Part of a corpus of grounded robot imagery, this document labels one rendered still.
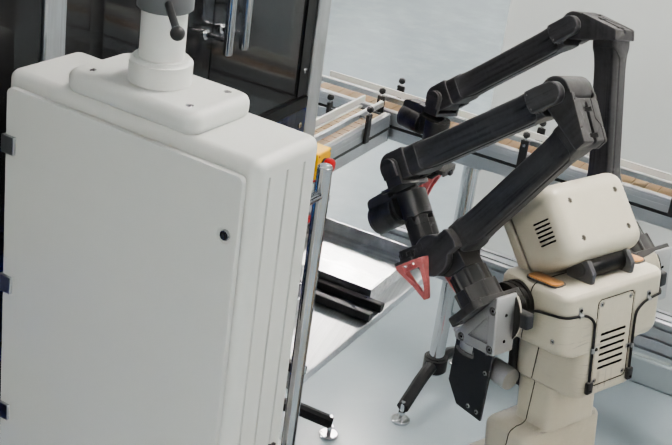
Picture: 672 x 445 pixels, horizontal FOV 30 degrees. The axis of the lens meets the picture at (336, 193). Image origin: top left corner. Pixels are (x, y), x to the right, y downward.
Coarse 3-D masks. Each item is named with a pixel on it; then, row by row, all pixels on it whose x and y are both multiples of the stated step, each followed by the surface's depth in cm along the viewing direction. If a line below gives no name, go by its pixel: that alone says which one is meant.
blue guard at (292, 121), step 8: (296, 112) 303; (304, 112) 306; (280, 120) 297; (288, 120) 300; (296, 120) 304; (304, 120) 308; (296, 128) 305; (0, 256) 220; (0, 264) 221; (0, 296) 224; (0, 304) 224; (0, 312) 225; (0, 320) 226; (0, 328) 226; (0, 336) 227
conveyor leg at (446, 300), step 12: (468, 168) 380; (468, 180) 382; (468, 192) 383; (456, 204) 388; (468, 204) 385; (456, 216) 388; (444, 288) 398; (444, 300) 399; (444, 312) 401; (444, 324) 402; (432, 336) 407; (444, 336) 404; (432, 348) 407; (444, 348) 407
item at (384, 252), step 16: (336, 224) 312; (336, 240) 309; (352, 240) 310; (368, 240) 309; (384, 240) 306; (304, 256) 299; (336, 256) 301; (352, 256) 303; (368, 256) 304; (384, 256) 305; (320, 272) 287; (336, 272) 294; (352, 272) 295; (368, 272) 296; (384, 272) 297; (352, 288) 284; (368, 288) 282; (384, 288) 289
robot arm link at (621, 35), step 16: (592, 16) 252; (592, 32) 251; (608, 32) 248; (624, 32) 250; (608, 48) 249; (624, 48) 251; (608, 64) 250; (624, 64) 251; (608, 80) 250; (624, 80) 252; (608, 96) 251; (608, 112) 251; (608, 128) 251; (608, 144) 251; (592, 160) 254; (608, 160) 252
